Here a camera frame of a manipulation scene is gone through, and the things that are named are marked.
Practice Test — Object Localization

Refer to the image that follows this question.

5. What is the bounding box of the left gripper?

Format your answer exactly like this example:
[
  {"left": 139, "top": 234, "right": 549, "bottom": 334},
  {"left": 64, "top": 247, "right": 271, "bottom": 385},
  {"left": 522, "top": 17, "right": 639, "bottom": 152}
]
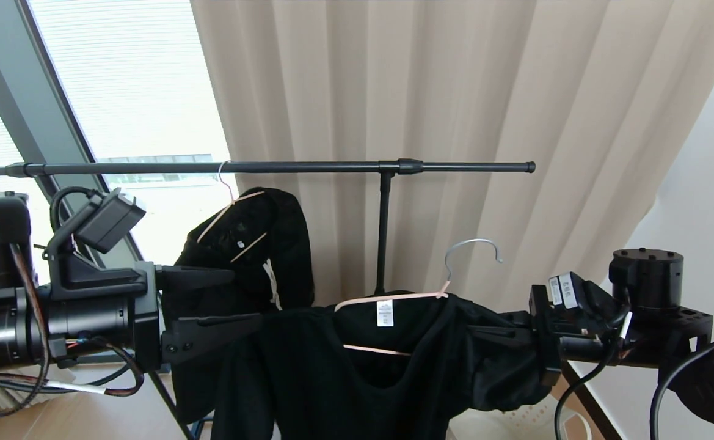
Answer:
[{"left": 45, "top": 263, "right": 264, "bottom": 372}]

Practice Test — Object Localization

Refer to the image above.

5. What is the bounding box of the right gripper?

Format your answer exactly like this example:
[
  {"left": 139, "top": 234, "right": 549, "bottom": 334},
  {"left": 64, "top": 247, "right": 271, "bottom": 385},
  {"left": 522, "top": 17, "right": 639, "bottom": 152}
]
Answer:
[{"left": 529, "top": 284, "right": 624, "bottom": 389}]

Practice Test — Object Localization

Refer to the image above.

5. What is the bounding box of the pink clothes hanger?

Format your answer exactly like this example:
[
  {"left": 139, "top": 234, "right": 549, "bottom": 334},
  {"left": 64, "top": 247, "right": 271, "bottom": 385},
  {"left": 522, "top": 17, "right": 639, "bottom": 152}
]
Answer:
[
  {"left": 334, "top": 238, "right": 504, "bottom": 357},
  {"left": 197, "top": 161, "right": 269, "bottom": 263}
]

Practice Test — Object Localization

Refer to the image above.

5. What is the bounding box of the black garment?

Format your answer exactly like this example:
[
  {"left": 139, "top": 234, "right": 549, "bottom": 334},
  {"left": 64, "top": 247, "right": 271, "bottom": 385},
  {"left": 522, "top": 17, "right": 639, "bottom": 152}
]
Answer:
[
  {"left": 161, "top": 186, "right": 315, "bottom": 425},
  {"left": 210, "top": 290, "right": 562, "bottom": 440}
]

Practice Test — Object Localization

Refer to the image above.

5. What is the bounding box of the white laundry basket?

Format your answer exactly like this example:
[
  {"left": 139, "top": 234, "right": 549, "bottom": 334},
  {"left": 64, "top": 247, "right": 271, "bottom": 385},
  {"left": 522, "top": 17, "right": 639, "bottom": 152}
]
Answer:
[{"left": 448, "top": 394, "right": 589, "bottom": 440}]

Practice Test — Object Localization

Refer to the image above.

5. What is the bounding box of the black clothes rack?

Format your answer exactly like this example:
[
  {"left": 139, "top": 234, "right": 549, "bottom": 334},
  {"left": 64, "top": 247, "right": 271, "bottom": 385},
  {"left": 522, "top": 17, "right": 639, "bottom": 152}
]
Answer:
[{"left": 0, "top": 159, "right": 536, "bottom": 440}]

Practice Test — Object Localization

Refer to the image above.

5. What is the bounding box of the window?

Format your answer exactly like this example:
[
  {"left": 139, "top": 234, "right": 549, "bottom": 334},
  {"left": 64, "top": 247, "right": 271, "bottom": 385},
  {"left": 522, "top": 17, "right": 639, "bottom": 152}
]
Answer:
[{"left": 0, "top": 0, "right": 238, "bottom": 288}]

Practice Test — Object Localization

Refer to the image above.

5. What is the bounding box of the beige curtain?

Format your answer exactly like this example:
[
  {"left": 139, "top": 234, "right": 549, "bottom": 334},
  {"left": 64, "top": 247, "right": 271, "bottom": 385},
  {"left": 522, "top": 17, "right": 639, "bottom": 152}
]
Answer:
[{"left": 189, "top": 0, "right": 714, "bottom": 318}]

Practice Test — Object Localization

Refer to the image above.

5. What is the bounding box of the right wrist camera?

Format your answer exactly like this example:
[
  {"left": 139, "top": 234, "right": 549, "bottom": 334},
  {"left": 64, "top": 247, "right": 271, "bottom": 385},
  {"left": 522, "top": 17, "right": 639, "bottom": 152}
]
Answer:
[{"left": 548, "top": 272, "right": 630, "bottom": 337}]

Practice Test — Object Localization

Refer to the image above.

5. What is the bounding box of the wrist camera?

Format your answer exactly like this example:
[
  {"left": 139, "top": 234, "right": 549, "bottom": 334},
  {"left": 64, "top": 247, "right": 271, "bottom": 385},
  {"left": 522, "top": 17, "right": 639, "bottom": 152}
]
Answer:
[
  {"left": 548, "top": 272, "right": 630, "bottom": 337},
  {"left": 44, "top": 188, "right": 150, "bottom": 300}
]

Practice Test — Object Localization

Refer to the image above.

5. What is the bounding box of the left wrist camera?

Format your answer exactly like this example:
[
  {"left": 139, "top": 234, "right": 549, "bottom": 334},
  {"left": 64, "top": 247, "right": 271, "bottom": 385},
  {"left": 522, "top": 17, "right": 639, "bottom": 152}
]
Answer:
[{"left": 44, "top": 188, "right": 150, "bottom": 300}]

